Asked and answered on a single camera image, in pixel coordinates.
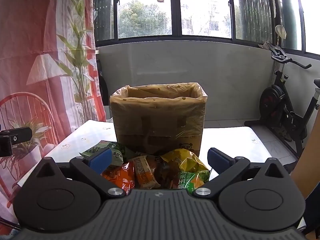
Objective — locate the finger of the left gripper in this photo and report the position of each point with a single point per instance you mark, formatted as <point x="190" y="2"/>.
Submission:
<point x="11" y="137"/>

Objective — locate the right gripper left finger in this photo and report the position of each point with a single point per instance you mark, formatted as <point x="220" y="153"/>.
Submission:
<point x="91" y="175"/>

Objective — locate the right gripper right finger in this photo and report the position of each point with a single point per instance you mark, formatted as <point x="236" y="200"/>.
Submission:
<point x="229" y="171"/>

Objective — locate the orange snack packet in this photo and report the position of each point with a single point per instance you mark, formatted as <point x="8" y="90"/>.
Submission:
<point x="122" y="176"/>

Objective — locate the green corn snack packet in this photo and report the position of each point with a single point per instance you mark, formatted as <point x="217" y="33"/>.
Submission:
<point x="192" y="180"/>

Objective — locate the yellow snack bag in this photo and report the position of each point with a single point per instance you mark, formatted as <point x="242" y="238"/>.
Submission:
<point x="182" y="160"/>

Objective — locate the beige cracker packet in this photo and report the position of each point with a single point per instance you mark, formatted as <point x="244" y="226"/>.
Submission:
<point x="144" y="174"/>

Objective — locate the red floral curtain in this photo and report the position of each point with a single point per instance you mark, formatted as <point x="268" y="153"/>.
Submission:
<point x="49" y="81"/>

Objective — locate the cardboard box with plastic liner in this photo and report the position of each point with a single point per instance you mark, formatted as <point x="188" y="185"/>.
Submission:
<point x="156" y="119"/>

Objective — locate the black exercise bike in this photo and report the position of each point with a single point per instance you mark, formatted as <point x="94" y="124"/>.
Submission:
<point x="277" y="114"/>

